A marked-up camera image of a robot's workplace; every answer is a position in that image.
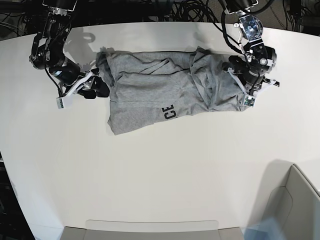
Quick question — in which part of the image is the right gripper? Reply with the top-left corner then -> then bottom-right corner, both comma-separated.
49,63 -> 110,99

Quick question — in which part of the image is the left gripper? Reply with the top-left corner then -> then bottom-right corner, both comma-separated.
222,56 -> 280,96

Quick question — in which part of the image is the grey T-shirt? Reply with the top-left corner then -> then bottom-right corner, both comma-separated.
95,48 -> 246,135

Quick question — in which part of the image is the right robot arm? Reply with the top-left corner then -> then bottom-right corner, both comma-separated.
29,0 -> 110,99

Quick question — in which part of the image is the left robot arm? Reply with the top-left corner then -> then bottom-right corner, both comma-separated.
219,0 -> 280,101

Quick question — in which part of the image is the grey bin at right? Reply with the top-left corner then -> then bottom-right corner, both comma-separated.
261,164 -> 320,240

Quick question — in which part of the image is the grey bin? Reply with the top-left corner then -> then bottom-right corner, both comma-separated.
60,219 -> 244,240
261,164 -> 320,240

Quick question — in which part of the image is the grey bin at bottom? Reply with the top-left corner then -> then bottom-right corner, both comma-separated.
60,219 -> 244,240

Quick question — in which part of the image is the blue translucent object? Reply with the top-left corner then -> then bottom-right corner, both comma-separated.
242,217 -> 283,240

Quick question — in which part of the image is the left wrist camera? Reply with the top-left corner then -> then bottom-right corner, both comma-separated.
243,95 -> 256,107

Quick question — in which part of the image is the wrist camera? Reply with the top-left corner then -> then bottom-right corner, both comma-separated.
56,96 -> 73,109
243,95 -> 256,107

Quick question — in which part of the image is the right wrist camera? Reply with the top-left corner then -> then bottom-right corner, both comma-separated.
56,96 -> 73,109

